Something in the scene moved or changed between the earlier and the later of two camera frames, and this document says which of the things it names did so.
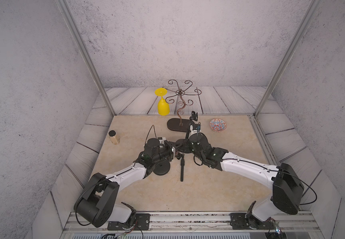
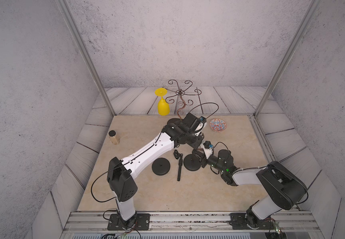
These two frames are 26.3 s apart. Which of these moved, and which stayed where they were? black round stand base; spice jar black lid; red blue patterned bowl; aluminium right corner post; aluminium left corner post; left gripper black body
Moved: left gripper black body; black round stand base
Stayed: aluminium right corner post; red blue patterned bowl; aluminium left corner post; spice jar black lid
